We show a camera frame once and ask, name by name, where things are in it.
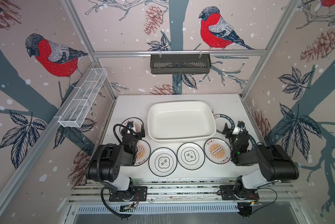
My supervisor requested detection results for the green rim plate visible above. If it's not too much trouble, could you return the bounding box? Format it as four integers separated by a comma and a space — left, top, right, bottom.
247, 134, 257, 151
214, 114, 235, 135

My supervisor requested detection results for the orange sunburst plate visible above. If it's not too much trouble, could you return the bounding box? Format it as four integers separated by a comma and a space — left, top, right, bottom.
204, 138, 231, 164
134, 140, 151, 166

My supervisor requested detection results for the white flower plate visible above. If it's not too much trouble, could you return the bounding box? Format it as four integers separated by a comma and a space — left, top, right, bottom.
148, 147, 177, 177
177, 142, 205, 170

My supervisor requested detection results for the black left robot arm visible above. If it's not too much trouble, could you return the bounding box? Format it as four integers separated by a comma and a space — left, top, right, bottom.
85, 123, 145, 201

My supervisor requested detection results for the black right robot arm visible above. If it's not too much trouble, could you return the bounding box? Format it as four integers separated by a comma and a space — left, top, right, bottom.
223, 124, 299, 200

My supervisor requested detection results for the white plastic bin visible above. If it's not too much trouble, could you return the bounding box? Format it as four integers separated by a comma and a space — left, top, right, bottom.
147, 100, 217, 143

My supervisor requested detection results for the orange plate far left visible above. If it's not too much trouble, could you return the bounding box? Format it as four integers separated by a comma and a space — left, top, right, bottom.
121, 117, 145, 137

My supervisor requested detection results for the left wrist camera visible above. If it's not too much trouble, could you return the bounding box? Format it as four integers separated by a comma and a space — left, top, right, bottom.
126, 120, 135, 130

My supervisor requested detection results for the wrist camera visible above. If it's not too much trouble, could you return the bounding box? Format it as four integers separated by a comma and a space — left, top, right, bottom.
232, 121, 246, 135
126, 120, 135, 130

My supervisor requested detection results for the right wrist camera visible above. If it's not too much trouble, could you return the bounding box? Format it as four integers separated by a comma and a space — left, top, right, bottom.
232, 121, 246, 135

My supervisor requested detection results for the white mesh wall shelf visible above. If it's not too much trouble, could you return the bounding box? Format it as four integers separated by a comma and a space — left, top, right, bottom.
58, 68, 107, 128

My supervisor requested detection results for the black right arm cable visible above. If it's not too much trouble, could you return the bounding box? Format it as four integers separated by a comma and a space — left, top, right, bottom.
248, 187, 278, 215

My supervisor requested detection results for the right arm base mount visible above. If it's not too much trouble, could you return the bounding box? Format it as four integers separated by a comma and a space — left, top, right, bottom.
219, 185, 260, 201

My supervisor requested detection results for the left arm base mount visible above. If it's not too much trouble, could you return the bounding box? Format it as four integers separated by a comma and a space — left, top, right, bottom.
109, 186, 148, 202

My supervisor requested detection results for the aluminium front rail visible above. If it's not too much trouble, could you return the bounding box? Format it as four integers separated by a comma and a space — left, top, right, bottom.
68, 180, 302, 204

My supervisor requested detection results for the black hanging wire basket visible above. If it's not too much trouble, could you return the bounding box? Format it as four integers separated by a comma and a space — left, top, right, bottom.
150, 54, 211, 75

